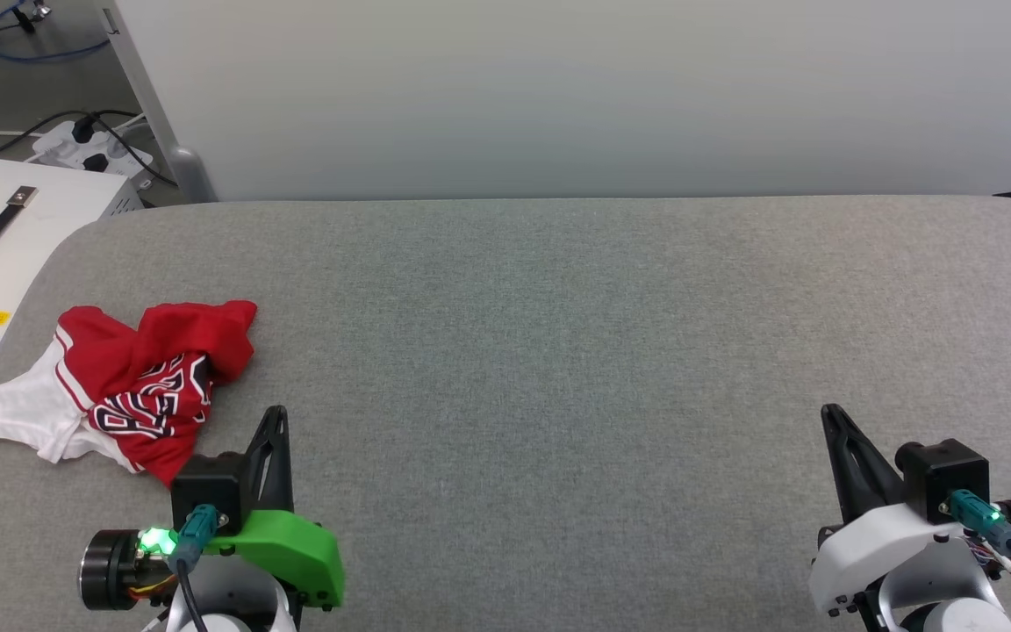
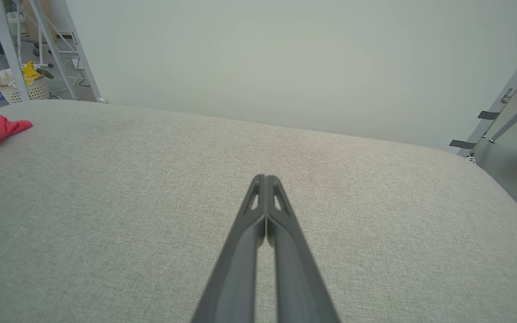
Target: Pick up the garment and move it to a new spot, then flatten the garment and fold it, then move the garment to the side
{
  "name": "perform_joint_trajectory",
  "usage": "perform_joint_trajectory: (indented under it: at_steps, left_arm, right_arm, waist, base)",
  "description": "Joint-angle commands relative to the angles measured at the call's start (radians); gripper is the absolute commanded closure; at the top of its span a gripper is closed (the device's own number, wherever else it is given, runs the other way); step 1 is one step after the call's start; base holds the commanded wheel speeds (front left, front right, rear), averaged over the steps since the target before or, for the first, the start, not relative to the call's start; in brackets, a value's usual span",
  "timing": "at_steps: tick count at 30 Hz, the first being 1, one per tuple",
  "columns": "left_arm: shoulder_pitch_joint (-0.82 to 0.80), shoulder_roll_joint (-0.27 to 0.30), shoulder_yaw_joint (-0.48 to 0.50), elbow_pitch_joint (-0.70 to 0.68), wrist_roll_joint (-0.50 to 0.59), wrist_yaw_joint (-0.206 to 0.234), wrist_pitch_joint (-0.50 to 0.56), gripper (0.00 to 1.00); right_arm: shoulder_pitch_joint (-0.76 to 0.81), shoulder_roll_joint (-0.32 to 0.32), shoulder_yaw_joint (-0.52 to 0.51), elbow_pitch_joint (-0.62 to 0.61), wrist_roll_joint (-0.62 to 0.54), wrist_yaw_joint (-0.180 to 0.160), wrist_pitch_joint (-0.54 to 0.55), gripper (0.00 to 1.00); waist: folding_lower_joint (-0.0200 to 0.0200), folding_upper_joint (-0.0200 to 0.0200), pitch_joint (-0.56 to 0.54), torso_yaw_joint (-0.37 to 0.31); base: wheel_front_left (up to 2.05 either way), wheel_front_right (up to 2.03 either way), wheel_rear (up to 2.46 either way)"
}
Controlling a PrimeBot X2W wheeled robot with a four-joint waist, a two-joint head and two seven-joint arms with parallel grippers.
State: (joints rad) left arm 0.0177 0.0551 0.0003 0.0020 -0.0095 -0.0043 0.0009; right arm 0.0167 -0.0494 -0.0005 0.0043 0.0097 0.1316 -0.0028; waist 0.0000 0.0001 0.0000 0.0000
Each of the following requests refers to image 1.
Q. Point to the red white Bulls jersey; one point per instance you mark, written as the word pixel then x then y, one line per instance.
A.
pixel 111 360

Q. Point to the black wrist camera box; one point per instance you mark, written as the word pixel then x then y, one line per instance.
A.
pixel 944 474
pixel 207 487

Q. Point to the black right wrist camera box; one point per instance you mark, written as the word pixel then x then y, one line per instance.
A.
pixel 944 474

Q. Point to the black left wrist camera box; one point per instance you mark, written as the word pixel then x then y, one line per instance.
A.
pixel 207 487

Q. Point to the white power strip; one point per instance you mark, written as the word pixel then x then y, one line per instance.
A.
pixel 58 149

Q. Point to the black power plug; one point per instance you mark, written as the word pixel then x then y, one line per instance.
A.
pixel 96 163

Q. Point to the black cylindrical left gripper motor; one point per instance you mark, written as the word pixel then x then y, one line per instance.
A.
pixel 106 570

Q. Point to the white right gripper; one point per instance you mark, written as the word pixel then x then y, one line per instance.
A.
pixel 865 549

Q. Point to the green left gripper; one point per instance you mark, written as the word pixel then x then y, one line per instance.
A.
pixel 295 544

